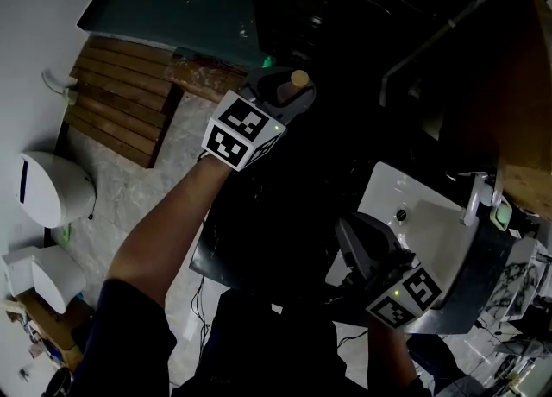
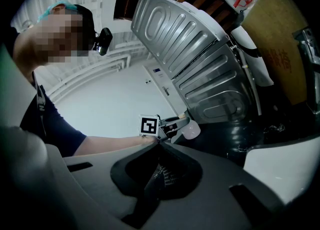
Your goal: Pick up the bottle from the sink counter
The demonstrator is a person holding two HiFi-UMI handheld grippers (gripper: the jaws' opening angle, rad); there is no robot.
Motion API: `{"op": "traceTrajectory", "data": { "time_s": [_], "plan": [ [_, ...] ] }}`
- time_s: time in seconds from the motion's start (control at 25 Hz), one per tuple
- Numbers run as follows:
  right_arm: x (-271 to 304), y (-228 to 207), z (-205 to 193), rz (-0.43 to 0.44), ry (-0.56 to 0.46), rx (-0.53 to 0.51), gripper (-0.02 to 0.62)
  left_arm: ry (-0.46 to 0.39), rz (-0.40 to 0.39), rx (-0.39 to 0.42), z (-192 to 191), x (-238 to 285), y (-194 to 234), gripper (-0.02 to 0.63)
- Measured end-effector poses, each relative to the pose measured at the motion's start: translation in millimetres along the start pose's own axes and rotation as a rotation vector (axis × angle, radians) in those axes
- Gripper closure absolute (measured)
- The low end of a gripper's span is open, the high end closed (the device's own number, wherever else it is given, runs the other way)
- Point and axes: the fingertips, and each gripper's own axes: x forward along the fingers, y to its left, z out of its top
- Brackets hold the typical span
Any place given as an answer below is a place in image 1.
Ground chrome faucet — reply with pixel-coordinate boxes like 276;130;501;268
457;172;495;228

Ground person's left forearm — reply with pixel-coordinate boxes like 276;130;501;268
106;154;236;311

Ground cardboard box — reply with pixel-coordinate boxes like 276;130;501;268
16;290;95;371

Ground black bucket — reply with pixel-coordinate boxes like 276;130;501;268
41;365;73;397

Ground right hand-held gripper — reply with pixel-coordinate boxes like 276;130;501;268
334;211;444;331

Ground white sink basin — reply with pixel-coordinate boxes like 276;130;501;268
323;161;480;311

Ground green soap dish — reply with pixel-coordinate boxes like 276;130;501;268
488;195;514;232

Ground person's right forearm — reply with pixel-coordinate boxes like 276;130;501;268
367;316;417;392

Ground black sink counter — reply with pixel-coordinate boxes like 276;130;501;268
188;52;525;337

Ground person's dark clothing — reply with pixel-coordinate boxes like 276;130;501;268
68;277;484;397

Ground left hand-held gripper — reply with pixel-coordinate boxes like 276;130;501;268
201;66;318;173

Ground marble-patterned box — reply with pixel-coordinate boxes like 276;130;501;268
485;235;552;323

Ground grey pipe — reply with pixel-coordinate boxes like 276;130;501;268
379;0;493;108

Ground wooden slatted platform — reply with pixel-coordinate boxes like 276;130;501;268
63;35;185;170

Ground black floor cable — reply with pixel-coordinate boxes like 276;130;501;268
189;274;213;364

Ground dark green bathtub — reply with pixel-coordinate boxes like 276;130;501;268
76;0;265;71

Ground white lidded bin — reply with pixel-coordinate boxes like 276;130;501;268
1;243;88;316

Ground dark bottle with wooden cap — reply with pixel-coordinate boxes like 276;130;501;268
275;69;311;105

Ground white toilet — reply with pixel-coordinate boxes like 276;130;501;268
16;150;98;230

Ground wooden cabinet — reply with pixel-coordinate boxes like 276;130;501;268
442;0;552;223

